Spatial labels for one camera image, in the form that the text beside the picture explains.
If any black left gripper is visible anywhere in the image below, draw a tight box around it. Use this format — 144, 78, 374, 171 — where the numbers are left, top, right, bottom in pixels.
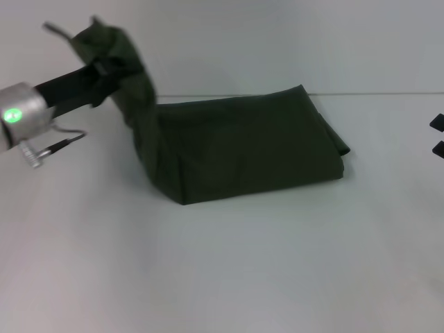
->
33, 60, 110, 118

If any dark green t-shirt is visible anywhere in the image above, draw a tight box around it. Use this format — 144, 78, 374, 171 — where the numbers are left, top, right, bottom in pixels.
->
71, 24, 351, 206

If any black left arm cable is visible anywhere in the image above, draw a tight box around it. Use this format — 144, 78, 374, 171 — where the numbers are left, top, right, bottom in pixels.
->
37, 128, 87, 160

